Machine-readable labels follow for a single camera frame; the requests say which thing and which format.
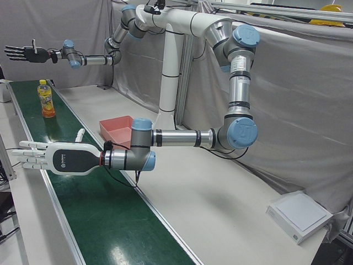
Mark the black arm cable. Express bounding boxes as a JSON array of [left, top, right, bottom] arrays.
[[104, 140, 249, 189]]

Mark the white flat box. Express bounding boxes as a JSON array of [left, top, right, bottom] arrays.
[[265, 192, 334, 245]]

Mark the aluminium frame post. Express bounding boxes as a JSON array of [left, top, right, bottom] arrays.
[[175, 35, 195, 130]]

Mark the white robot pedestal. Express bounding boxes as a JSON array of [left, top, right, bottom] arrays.
[[136, 4, 232, 130]]

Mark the aluminium frame profile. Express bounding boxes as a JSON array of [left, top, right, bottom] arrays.
[[338, 203, 353, 249], [0, 129, 17, 182]]

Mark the yellow hard hat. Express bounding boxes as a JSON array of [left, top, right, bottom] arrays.
[[319, 4, 343, 13]]

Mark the aluminium overhead rail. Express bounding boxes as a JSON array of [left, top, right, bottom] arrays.
[[201, 0, 353, 28]]

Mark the orange juice bottle yellow cap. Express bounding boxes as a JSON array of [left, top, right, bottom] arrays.
[[37, 79, 57, 119]]

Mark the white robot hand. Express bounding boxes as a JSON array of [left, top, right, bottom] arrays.
[[12, 128, 104, 177]]

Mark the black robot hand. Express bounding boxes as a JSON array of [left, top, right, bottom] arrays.
[[4, 39, 52, 64]]

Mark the green conveyor belt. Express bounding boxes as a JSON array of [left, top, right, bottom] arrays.
[[4, 78, 206, 265]]

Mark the white conveyor end box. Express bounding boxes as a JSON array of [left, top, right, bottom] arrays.
[[0, 79, 12, 103]]

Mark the pink plastic basket tray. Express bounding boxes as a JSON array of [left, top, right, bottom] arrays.
[[99, 115, 136, 150]]

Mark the grey fabric curtain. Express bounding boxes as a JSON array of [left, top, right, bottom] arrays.
[[176, 16, 353, 215], [0, 0, 166, 111]]

